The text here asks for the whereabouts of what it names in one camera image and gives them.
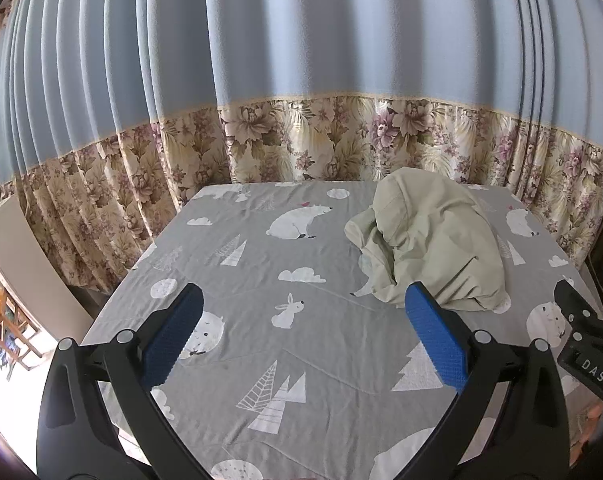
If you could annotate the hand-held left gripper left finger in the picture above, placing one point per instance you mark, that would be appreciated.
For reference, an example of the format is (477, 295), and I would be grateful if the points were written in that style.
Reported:
(174, 332)

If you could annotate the bed with grey printed sheet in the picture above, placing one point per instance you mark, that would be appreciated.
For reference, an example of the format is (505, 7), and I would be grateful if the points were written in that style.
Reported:
(331, 360)

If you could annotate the blue curtain with floral border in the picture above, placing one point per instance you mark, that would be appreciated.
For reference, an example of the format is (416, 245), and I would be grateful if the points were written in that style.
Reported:
(306, 35)

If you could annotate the beige flat panel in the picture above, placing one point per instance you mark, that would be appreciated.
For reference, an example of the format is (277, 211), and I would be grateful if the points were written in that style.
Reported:
(26, 260)

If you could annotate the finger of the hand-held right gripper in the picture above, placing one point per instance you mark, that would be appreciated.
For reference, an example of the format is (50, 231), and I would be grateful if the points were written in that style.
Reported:
(569, 300)

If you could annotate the beige hooded jacket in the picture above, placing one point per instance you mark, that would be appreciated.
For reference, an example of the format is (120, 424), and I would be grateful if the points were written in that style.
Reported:
(431, 240)

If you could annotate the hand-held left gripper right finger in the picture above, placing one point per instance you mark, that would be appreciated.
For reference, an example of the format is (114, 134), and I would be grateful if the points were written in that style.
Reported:
(434, 335)

